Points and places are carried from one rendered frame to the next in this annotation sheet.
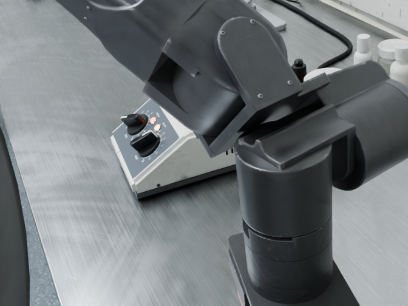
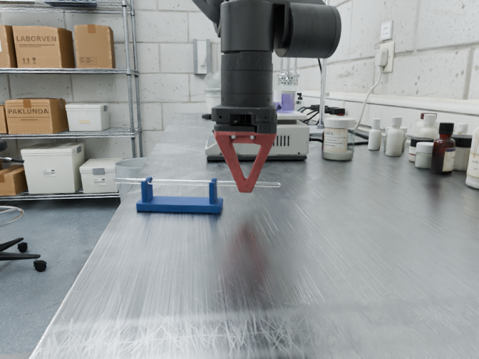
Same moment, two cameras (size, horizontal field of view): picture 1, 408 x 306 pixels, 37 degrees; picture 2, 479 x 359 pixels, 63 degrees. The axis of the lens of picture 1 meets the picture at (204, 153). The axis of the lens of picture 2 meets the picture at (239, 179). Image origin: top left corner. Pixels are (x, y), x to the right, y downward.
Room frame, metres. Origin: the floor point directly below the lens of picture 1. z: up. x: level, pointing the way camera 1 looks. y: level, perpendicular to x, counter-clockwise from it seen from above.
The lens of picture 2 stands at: (-0.13, -0.13, 0.90)
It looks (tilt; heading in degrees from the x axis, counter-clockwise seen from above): 14 degrees down; 12
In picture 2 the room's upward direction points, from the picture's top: straight up
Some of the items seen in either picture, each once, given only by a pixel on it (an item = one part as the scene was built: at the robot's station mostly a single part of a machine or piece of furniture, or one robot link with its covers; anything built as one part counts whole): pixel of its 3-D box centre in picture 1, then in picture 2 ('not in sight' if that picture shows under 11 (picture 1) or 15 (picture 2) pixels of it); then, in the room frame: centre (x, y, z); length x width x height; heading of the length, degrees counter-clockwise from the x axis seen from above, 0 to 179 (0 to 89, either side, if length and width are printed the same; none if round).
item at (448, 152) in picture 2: not in sight; (443, 148); (0.56, -0.33, 0.79); 0.03 x 0.03 x 0.08
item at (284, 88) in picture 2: not in sight; (284, 95); (0.66, -0.05, 0.87); 0.06 x 0.05 x 0.08; 4
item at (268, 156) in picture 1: (291, 173); (252, 30); (0.30, -0.05, 0.95); 0.07 x 0.06 x 0.07; 120
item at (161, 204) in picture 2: not in sight; (179, 194); (0.29, 0.03, 0.77); 0.10 x 0.03 x 0.04; 97
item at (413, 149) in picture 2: not in sight; (420, 149); (0.66, -0.32, 0.77); 0.04 x 0.04 x 0.04
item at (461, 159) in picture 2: not in sight; (462, 152); (0.60, -0.37, 0.78); 0.05 x 0.05 x 0.06
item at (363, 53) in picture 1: (363, 58); (375, 134); (0.79, -0.25, 0.79); 0.03 x 0.03 x 0.07
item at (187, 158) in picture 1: (203, 124); (259, 136); (0.66, 0.00, 0.79); 0.22 x 0.13 x 0.08; 105
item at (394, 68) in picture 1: (401, 73); (395, 136); (0.72, -0.28, 0.79); 0.03 x 0.03 x 0.08
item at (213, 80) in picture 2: not in sight; (219, 92); (1.67, 0.35, 0.86); 0.14 x 0.14 x 0.21
